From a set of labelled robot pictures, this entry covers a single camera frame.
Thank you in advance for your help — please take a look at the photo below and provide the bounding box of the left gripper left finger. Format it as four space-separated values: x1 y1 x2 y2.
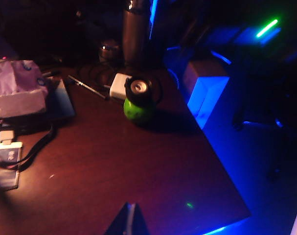
104 202 131 235

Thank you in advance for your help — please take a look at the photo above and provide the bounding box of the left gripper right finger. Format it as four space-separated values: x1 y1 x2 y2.
127 202 151 235

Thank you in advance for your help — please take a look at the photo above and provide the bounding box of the green apple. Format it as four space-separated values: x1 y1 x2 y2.
123 96 155 123

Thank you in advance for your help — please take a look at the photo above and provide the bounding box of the brown thermos bottle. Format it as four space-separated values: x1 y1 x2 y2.
122 0 150 67

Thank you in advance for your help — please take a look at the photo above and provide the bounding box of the id badge card holder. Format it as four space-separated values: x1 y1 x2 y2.
0 131 23 191

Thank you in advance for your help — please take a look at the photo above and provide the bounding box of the white power adapter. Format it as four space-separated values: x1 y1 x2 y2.
109 72 133 100

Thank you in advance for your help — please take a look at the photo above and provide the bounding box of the thin silver pen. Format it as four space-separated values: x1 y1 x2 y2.
67 74 110 100

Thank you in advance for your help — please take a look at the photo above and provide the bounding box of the pink tissue pack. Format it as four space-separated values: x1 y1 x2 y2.
0 60 49 118

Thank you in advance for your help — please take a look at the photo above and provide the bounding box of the black lanyard strap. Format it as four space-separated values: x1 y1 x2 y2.
0 117 58 172

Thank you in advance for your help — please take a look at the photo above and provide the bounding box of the black adapter cable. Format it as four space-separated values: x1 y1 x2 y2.
78 62 114 85

